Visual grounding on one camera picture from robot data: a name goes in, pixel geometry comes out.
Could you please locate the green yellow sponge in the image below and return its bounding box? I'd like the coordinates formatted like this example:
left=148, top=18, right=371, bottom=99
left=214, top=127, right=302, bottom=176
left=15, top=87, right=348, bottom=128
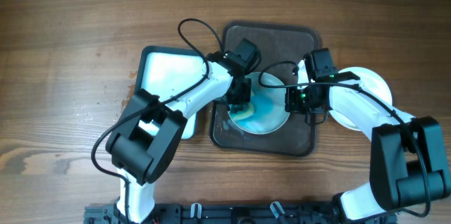
left=228, top=102, right=254, bottom=121

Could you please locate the white plate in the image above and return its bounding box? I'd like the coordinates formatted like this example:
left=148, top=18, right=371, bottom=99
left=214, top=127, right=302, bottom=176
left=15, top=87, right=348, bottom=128
left=329, top=67, right=393, bottom=131
left=228, top=72, right=290, bottom=135

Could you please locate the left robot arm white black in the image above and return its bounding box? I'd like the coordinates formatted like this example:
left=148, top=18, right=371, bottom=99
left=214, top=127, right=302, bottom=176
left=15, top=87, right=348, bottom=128
left=106, top=39, right=261, bottom=223

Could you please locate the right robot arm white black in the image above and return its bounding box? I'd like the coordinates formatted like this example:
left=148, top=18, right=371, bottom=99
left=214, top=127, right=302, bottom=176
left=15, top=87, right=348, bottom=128
left=285, top=49, right=450, bottom=223

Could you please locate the brown plastic serving tray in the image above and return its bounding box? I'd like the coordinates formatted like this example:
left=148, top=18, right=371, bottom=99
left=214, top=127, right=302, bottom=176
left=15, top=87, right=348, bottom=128
left=209, top=20, right=321, bottom=157

